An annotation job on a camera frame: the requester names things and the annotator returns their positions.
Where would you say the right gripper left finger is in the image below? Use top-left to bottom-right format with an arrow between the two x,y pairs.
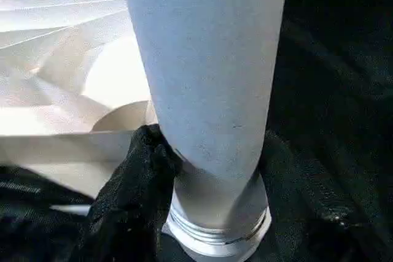
71,123 -> 183,262

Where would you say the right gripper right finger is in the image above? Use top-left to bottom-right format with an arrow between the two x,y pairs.
257,130 -> 375,262

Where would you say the white plastic table top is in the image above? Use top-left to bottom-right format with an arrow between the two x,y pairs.
0,0 -> 274,260

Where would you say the white plastic table leg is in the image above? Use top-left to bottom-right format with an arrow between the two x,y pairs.
117,0 -> 290,241

